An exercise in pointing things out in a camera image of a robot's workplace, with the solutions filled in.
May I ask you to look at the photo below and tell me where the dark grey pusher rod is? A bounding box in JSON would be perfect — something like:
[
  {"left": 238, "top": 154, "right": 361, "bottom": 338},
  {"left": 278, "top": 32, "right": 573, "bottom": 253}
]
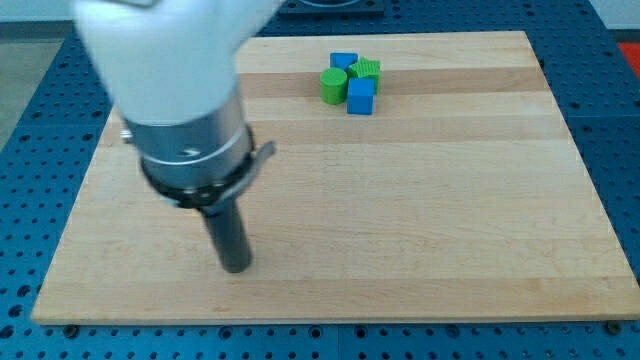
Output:
[{"left": 198, "top": 200, "right": 252, "bottom": 273}]

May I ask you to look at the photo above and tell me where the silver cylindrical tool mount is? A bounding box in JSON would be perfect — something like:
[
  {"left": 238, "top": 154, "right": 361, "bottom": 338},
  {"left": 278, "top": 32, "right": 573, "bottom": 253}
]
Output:
[{"left": 125, "top": 86, "right": 276, "bottom": 209}]

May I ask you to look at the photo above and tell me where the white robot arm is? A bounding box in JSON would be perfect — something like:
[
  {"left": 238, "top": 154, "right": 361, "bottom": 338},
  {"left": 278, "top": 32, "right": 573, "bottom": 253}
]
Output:
[{"left": 72, "top": 0, "right": 281, "bottom": 273}]

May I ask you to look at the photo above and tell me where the green cylinder block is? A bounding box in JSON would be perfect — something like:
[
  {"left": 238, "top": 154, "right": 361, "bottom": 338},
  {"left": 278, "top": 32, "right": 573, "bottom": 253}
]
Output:
[{"left": 320, "top": 67, "right": 348, "bottom": 105}]

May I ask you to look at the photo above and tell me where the blue triangle block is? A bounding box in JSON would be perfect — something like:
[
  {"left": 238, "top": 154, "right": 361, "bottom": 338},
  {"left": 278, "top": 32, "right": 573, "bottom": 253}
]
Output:
[{"left": 329, "top": 52, "right": 359, "bottom": 72}]

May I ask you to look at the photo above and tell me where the blue cube block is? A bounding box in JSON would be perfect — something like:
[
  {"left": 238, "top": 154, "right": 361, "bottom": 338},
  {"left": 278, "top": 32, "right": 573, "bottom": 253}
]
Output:
[{"left": 347, "top": 78, "right": 375, "bottom": 115}]

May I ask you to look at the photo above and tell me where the green star block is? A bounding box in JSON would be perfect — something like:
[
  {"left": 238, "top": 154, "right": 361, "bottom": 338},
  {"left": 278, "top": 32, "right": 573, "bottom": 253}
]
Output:
[{"left": 347, "top": 57, "right": 381, "bottom": 94}]

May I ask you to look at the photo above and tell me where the wooden board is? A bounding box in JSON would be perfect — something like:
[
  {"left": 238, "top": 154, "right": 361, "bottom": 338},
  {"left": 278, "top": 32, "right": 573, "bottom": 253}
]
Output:
[{"left": 32, "top": 31, "right": 639, "bottom": 325}]

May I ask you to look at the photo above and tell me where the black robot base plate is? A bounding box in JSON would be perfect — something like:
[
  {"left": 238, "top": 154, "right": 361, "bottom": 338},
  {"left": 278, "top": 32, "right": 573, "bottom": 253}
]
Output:
[{"left": 278, "top": 0, "right": 385, "bottom": 16}]

